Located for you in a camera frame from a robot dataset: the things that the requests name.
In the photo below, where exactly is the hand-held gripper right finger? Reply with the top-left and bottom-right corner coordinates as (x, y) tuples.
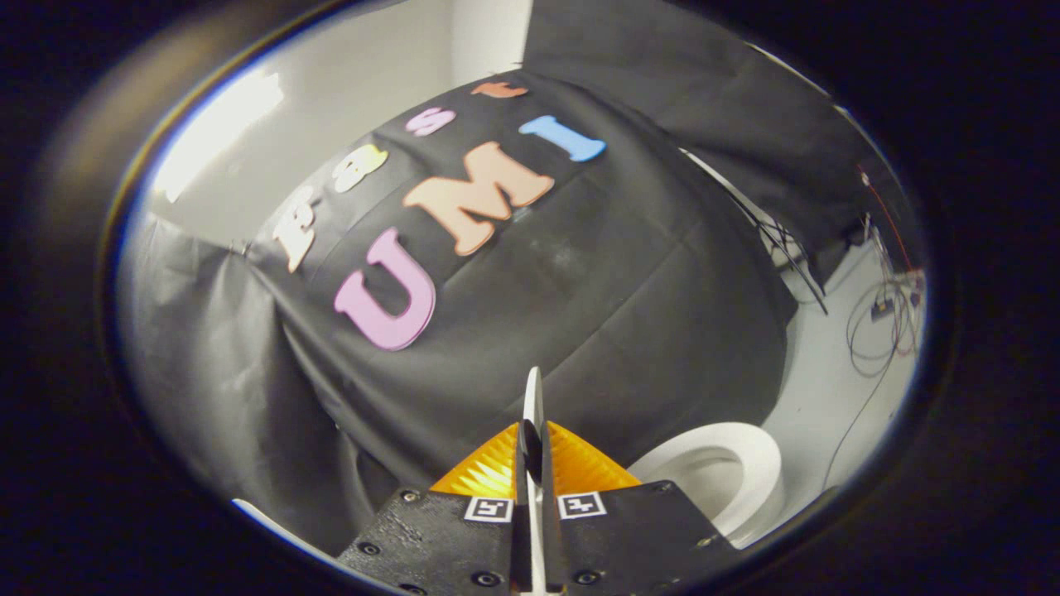
(543, 421), (744, 596)

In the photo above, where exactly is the tangle of floor cables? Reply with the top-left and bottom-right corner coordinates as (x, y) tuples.
(820, 215), (927, 493)

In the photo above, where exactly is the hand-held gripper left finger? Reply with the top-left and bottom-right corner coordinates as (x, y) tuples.
(335, 422), (531, 596)

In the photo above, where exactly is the black tripod stand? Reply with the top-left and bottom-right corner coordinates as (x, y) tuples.
(729, 195), (829, 315)

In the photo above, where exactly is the black backdrop cloth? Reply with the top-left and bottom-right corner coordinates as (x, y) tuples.
(116, 0), (912, 557)

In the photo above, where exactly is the white toilet lid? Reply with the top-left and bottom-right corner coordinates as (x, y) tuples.
(520, 367), (549, 596)

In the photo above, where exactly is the red cable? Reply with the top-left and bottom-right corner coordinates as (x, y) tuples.
(858, 168), (917, 274)

